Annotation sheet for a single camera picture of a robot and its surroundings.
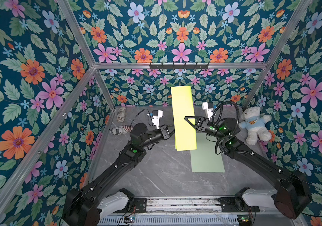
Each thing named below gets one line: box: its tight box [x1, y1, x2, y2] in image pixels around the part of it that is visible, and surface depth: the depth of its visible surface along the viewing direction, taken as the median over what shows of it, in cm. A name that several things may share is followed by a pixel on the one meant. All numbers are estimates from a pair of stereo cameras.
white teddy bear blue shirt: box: [238, 106, 272, 146], surface depth 100 cm
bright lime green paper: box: [170, 85, 197, 152], surface depth 64 cm
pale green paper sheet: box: [190, 132, 226, 173], surface depth 90 cm
